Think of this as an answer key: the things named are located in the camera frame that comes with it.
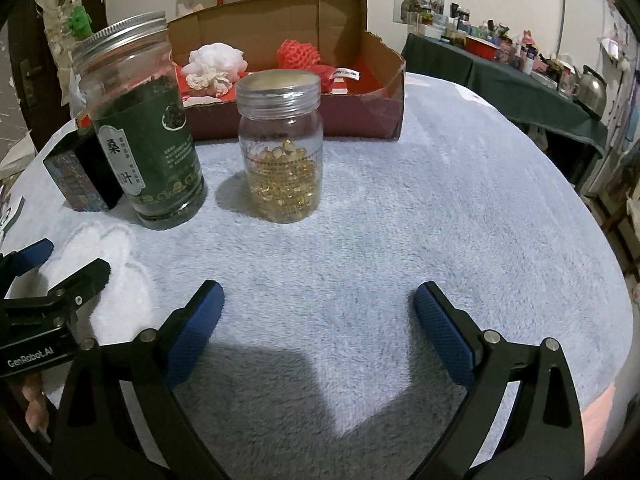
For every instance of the red mesh bath pouf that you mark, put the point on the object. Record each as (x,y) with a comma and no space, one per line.
(297,55)

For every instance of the table with dark green cloth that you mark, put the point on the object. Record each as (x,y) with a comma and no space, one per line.
(500,85)

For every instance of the steel kettle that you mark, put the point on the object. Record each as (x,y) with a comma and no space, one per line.
(590,92)

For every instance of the row of cosmetic bottles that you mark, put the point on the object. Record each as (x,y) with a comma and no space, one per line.
(505,45)

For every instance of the floral tin box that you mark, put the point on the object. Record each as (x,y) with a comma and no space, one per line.
(75,180)

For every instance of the green plush toy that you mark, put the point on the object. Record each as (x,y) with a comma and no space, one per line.
(80,22)

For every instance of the cardboard box red lining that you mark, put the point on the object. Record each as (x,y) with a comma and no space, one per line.
(300,120)

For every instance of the white mesh bath pouf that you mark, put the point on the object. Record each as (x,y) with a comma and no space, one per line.
(215,57)

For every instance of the hanging pocket organizer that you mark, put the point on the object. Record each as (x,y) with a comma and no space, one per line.
(55,25)

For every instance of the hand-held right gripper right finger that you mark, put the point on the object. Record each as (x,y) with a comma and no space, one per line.
(445,335)

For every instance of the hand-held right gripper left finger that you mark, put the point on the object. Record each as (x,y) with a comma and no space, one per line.
(195,335)

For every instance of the red basin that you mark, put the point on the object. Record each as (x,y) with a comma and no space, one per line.
(482,47)

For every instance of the white wardrobe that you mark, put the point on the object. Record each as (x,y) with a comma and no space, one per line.
(580,20)

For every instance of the person's left hand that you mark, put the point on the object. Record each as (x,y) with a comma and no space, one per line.
(37,407)

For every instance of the glass jar metal lid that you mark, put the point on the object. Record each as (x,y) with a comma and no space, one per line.
(280,160)

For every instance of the pink bed sheet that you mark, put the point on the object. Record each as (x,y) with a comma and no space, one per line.
(597,420)

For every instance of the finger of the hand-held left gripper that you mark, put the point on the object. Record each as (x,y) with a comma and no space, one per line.
(30,255)
(85,280)

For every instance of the cream crochet scrunchie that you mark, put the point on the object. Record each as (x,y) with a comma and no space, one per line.
(210,82)

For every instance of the green label jar metal lid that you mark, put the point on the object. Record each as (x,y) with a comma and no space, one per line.
(145,160)

